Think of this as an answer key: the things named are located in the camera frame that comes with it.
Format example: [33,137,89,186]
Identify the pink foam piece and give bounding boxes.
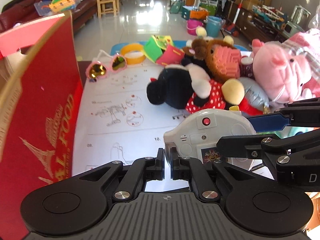
[156,44,185,67]

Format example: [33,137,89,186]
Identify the red toy scooter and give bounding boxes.
[224,4,242,37]

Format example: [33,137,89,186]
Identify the red cardboard box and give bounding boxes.
[0,11,84,240]

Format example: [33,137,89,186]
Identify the black bag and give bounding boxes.
[1,0,39,12]

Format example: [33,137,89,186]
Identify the clear plastic box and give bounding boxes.
[34,1,53,17]

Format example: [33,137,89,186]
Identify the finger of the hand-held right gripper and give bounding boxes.
[216,129,320,178]
[249,97,320,133]

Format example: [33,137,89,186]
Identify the yellow plastic ring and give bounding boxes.
[120,43,147,65]

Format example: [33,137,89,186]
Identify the yellow toy building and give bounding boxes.
[49,0,77,13]

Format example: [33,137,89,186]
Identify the brown plush with cream ears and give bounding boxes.
[195,26,242,83]

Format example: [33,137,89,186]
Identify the pink blanket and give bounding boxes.
[301,76,320,100]

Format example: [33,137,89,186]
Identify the pink pig plush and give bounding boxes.
[251,29,320,103]

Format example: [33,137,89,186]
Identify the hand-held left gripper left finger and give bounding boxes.
[79,148,165,203]

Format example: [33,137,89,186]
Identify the pink heart sunglasses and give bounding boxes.
[85,49,128,80]

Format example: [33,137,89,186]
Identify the small wooden chair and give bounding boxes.
[95,0,120,18]

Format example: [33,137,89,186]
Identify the grey-blue plush pillow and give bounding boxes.
[237,77,272,113]

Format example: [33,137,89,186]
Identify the mouse plush polka dot dress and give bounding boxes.
[146,62,260,115]

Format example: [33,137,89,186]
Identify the dark red leather sofa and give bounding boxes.
[0,0,99,33]

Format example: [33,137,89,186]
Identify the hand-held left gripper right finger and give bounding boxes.
[170,147,274,203]

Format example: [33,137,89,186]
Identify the teal toy bin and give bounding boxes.
[169,0,183,14]

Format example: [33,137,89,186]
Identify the brown monkey plush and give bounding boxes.
[181,38,209,60]

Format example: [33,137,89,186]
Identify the silver pot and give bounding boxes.
[291,5,310,24]

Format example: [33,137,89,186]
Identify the dark cup with white rim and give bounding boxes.
[240,56,255,79]

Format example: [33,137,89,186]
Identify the white and teal unicorn plush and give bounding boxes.
[280,126,315,139]

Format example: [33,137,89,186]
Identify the pink bucket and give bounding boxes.
[186,19,204,35]

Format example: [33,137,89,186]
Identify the orange toy bin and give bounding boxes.
[189,9,209,20]

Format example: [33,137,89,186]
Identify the pink foam cube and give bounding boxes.
[212,45,242,78]

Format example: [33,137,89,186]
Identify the blue bucket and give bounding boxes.
[205,16,223,37]

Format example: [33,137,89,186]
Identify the dark low cabinet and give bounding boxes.
[235,9,293,45]

